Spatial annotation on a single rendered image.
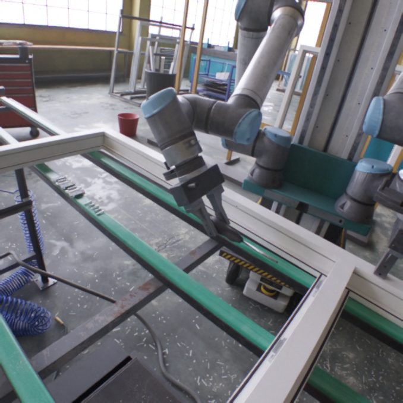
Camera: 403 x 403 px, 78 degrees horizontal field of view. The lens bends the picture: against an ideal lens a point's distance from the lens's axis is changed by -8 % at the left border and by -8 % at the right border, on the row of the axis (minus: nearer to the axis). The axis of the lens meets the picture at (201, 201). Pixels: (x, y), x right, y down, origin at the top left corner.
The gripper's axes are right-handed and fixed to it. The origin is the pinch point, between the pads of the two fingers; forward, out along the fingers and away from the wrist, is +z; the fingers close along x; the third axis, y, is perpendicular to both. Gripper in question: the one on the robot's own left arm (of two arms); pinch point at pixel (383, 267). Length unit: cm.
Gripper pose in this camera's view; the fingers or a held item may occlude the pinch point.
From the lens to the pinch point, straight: 72.6
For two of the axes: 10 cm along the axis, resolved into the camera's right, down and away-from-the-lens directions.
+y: 7.5, 4.3, -5.0
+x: 6.5, -3.1, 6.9
